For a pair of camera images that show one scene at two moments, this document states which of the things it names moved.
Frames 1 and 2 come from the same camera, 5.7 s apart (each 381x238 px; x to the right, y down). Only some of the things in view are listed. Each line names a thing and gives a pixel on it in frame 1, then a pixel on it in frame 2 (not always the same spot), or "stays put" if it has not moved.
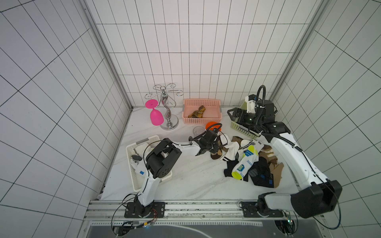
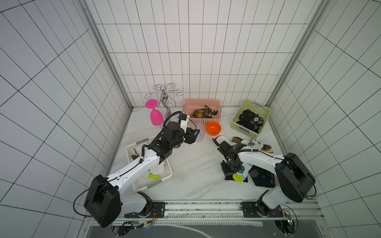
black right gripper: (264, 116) -> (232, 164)
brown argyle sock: (218, 154) -> (209, 113)
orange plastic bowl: (209, 124) stays put
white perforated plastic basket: (137, 153) stays put
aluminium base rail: (190, 213) stays put
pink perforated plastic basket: (212, 113) stays put
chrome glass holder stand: (170, 121) stays put
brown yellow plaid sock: (198, 113) stays put
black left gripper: (215, 148) -> (191, 135)
